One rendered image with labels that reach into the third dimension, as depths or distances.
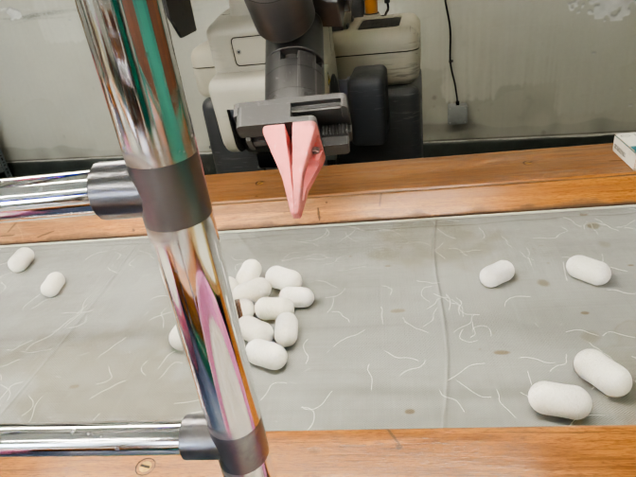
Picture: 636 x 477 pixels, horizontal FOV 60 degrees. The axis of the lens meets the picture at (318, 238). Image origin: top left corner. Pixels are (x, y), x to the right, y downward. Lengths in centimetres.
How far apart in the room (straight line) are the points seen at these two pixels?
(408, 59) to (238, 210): 75
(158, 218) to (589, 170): 55
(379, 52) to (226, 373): 112
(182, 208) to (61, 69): 284
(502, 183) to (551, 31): 190
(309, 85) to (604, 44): 211
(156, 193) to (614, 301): 40
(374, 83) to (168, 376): 82
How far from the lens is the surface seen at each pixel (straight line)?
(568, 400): 38
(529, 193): 63
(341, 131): 52
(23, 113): 322
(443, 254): 54
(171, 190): 18
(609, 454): 35
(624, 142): 69
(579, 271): 51
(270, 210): 62
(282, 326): 44
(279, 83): 52
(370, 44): 129
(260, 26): 52
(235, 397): 23
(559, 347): 45
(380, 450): 34
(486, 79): 251
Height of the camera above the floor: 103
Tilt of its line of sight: 30 degrees down
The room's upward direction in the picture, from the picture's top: 8 degrees counter-clockwise
